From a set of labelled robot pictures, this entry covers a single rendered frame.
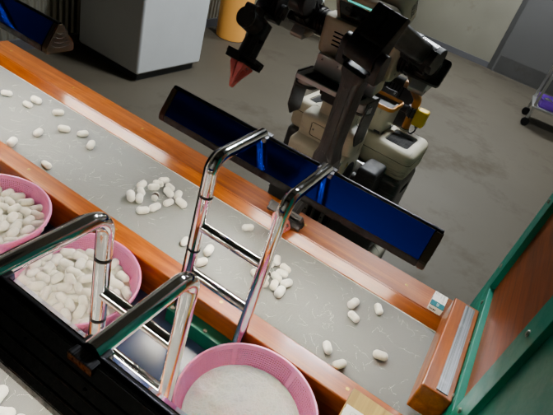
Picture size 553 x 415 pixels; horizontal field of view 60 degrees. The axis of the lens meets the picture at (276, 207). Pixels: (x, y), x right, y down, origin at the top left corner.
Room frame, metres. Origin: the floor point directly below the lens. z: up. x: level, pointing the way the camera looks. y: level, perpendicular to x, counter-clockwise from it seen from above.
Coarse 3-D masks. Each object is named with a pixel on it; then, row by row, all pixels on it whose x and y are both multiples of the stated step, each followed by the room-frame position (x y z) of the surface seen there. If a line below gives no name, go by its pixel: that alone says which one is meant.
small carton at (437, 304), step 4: (436, 292) 0.97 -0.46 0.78; (432, 296) 0.97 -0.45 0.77; (436, 296) 0.96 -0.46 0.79; (440, 296) 0.96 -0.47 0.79; (444, 296) 0.97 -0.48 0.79; (432, 300) 0.94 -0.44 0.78; (436, 300) 0.94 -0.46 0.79; (440, 300) 0.95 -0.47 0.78; (444, 300) 0.96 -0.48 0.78; (432, 304) 0.92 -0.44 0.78; (436, 304) 0.93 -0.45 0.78; (440, 304) 0.93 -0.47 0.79; (444, 304) 0.94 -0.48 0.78; (428, 308) 0.92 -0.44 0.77; (432, 308) 0.92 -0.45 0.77; (436, 308) 0.92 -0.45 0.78; (440, 308) 0.92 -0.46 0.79; (436, 312) 0.92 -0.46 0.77; (440, 312) 0.91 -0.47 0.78
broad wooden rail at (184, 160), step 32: (0, 64) 1.45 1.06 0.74; (32, 64) 1.49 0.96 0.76; (64, 96) 1.36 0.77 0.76; (96, 96) 1.42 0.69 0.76; (128, 128) 1.29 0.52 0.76; (160, 160) 1.20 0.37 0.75; (192, 160) 1.23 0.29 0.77; (224, 192) 1.13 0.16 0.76; (256, 192) 1.18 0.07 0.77; (320, 224) 1.13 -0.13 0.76; (320, 256) 1.01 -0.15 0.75; (352, 256) 1.03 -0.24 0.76; (384, 288) 0.95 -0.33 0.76; (416, 288) 0.99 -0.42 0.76
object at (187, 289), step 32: (64, 224) 0.43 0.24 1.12; (96, 224) 0.45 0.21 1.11; (0, 256) 0.35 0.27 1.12; (32, 256) 0.37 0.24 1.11; (96, 256) 0.47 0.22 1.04; (96, 288) 0.47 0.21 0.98; (160, 288) 0.38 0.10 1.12; (192, 288) 0.41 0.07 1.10; (96, 320) 0.47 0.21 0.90; (128, 320) 0.32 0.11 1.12; (96, 352) 0.28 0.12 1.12; (160, 384) 0.42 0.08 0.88
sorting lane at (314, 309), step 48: (0, 96) 1.26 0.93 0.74; (48, 96) 1.36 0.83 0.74; (48, 144) 1.10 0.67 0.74; (96, 144) 1.18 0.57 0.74; (96, 192) 0.97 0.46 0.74; (192, 192) 1.11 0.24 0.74; (240, 240) 0.97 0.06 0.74; (240, 288) 0.81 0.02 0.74; (288, 288) 0.86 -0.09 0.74; (336, 288) 0.92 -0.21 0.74; (288, 336) 0.72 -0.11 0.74; (336, 336) 0.76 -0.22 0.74; (384, 336) 0.81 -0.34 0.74; (432, 336) 0.86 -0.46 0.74; (384, 384) 0.68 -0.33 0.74
